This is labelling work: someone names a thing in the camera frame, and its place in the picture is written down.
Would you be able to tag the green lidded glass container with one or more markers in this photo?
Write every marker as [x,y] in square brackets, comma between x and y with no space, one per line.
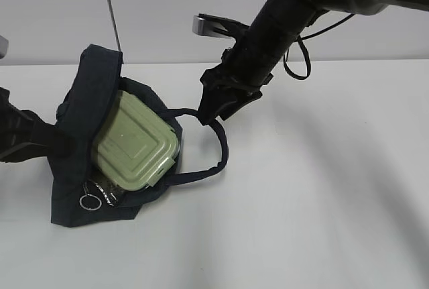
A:
[135,147]

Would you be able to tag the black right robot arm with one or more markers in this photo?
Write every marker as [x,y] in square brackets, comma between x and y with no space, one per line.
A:
[280,22]

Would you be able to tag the dark blue lunch bag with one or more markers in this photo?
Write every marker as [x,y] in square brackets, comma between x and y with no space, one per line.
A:
[81,115]

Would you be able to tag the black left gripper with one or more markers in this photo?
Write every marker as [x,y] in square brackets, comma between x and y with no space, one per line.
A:
[25,136]

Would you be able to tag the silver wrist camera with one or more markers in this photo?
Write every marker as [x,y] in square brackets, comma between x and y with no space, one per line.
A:
[4,44]
[217,27]

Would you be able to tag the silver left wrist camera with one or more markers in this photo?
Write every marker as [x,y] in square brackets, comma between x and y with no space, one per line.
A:
[4,44]

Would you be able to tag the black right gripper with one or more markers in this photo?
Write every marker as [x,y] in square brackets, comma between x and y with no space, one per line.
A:
[244,69]

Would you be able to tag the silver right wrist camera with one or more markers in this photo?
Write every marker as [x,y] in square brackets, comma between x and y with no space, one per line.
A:
[217,27]

